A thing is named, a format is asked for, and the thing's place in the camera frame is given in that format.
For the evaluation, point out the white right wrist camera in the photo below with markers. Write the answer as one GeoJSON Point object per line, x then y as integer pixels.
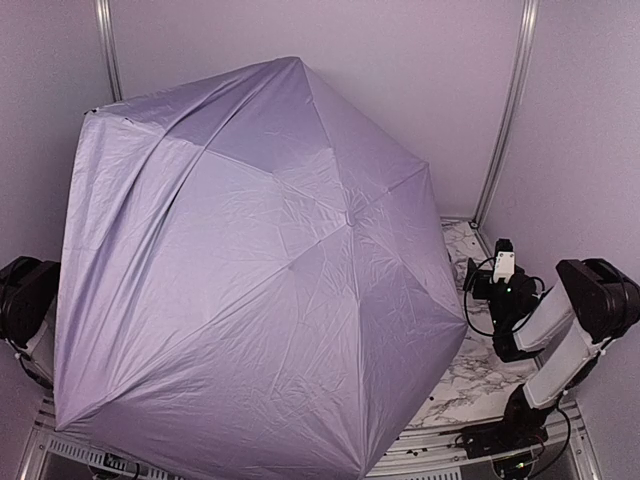
{"type": "Point", "coordinates": [504, 261]}

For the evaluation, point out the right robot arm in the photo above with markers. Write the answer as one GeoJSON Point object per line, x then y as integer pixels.
{"type": "Point", "coordinates": [591, 305]}

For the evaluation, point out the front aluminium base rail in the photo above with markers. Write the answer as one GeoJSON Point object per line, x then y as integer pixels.
{"type": "Point", "coordinates": [419, 453]}

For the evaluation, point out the lilac folding umbrella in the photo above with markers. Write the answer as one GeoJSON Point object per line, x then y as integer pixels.
{"type": "Point", "coordinates": [254, 281]}

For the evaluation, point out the left aluminium frame post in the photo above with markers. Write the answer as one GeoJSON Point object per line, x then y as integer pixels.
{"type": "Point", "coordinates": [107, 39]}

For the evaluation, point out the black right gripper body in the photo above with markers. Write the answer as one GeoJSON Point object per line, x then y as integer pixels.
{"type": "Point", "coordinates": [480, 288]}

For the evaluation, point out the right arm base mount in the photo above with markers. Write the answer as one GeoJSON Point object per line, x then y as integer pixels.
{"type": "Point", "coordinates": [495, 438]}

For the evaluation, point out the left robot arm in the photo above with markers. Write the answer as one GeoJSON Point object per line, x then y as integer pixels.
{"type": "Point", "coordinates": [29, 288]}

